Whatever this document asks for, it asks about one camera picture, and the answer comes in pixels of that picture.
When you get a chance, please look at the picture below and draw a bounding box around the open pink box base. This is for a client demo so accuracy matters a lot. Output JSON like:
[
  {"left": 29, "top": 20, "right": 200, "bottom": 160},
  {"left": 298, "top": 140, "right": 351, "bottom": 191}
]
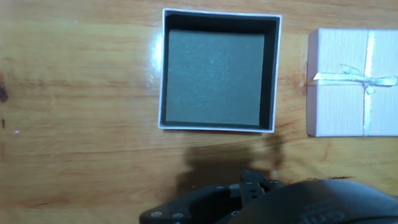
[{"left": 157, "top": 7, "right": 283, "bottom": 134}]

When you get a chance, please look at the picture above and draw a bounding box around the pink box lid with ribbon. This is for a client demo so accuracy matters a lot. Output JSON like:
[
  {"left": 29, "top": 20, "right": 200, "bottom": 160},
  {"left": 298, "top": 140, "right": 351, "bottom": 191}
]
[{"left": 306, "top": 27, "right": 398, "bottom": 138}]

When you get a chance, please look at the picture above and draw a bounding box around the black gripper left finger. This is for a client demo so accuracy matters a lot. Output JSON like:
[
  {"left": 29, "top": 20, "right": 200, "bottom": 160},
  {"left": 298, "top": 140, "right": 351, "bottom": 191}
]
[{"left": 139, "top": 182, "right": 256, "bottom": 224}]

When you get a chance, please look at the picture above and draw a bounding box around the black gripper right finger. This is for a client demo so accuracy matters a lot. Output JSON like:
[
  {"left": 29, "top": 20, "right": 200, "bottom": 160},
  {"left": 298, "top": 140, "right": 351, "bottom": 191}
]
[{"left": 241, "top": 170, "right": 284, "bottom": 200}]

